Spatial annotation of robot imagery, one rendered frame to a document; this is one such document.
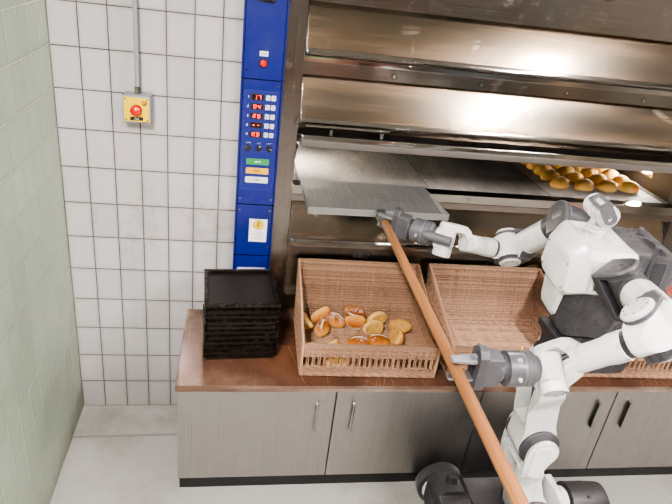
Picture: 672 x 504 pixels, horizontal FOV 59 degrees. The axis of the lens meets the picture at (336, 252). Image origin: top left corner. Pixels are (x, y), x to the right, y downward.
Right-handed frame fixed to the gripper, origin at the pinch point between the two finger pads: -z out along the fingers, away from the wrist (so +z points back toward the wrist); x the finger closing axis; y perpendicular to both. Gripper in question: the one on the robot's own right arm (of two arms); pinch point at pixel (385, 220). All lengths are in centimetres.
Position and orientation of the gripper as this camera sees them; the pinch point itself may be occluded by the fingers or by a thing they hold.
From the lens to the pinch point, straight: 219.2
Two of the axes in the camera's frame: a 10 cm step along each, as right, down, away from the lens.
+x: 1.1, -8.9, -4.4
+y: -4.5, 3.5, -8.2
